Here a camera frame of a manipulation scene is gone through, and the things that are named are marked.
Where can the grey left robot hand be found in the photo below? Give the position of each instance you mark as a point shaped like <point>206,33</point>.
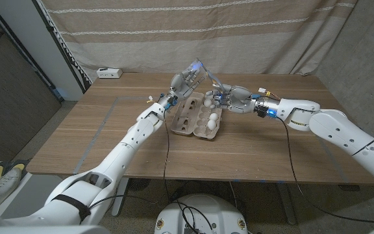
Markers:
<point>182,84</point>

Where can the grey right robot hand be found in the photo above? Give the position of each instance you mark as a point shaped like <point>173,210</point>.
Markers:
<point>239,99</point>

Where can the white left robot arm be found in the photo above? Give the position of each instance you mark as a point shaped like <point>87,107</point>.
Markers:
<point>125,149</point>

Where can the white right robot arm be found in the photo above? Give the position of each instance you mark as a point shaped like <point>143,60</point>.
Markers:
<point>336,130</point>

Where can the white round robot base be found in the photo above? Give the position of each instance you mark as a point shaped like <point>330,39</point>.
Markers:
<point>219,214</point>

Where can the white egg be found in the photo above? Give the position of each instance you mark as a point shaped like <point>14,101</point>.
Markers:
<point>211,124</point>
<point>213,116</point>
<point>207,102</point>

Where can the grey cardboard egg carton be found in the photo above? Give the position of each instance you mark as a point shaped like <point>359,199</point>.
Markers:
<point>187,117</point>

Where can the white power strip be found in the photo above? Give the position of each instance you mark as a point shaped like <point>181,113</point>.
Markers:
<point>109,72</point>

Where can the beige striped curtain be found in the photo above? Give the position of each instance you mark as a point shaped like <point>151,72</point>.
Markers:
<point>271,32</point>

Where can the black ribbed round object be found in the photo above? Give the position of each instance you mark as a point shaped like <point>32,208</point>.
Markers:
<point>140,183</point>

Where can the white table leg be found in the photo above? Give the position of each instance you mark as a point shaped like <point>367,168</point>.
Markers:
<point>287,204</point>
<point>124,187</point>

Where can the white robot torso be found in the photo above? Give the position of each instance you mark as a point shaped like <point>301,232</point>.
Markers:
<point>44,230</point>

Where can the white sneaker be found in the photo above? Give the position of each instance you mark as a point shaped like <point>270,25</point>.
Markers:
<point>2,187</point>

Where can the black slanted frame post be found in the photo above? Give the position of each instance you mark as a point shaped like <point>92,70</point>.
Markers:
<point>55,39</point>

